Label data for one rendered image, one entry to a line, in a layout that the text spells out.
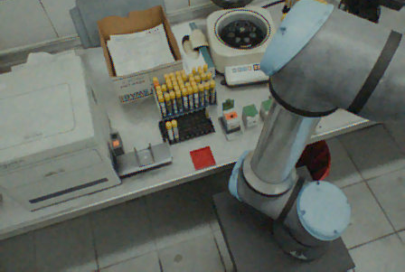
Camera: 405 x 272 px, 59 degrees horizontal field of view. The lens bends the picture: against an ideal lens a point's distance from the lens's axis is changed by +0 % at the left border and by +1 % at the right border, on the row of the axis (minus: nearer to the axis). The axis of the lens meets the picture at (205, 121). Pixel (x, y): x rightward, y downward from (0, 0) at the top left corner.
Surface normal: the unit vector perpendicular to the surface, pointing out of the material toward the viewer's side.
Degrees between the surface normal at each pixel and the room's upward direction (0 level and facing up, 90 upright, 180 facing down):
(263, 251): 4
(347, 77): 60
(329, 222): 10
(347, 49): 30
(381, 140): 0
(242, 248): 4
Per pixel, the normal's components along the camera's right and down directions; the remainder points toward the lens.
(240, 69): 0.04, -0.13
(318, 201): 0.11, -0.42
